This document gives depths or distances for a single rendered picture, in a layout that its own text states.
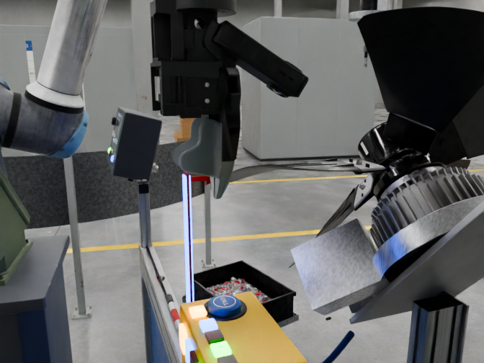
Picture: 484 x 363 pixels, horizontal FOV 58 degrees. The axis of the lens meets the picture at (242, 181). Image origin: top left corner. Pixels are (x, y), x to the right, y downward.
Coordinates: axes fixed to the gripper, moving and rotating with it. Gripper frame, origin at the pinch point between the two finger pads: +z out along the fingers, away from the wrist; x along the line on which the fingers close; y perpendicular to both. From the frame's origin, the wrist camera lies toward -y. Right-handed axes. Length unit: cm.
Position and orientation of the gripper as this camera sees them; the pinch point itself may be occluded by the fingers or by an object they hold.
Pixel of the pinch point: (222, 186)
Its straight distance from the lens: 50.0
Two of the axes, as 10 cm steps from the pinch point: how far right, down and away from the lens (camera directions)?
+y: -9.4, 0.8, -3.3
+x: 3.4, 2.2, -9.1
